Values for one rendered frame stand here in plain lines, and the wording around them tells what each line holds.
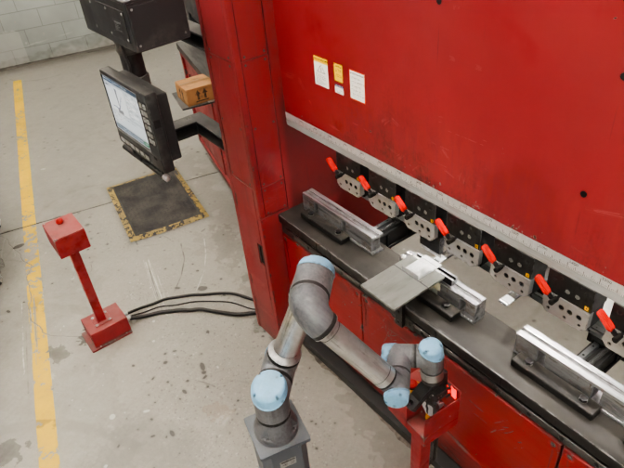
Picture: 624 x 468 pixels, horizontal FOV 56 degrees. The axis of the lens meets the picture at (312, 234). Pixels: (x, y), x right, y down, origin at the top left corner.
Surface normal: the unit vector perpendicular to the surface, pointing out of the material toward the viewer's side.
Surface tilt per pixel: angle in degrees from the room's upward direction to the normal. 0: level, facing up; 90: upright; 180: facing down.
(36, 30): 90
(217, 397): 0
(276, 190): 90
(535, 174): 90
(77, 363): 0
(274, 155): 90
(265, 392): 8
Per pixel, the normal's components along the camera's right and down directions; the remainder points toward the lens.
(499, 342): -0.08, -0.80
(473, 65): -0.79, 0.42
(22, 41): 0.40, 0.52
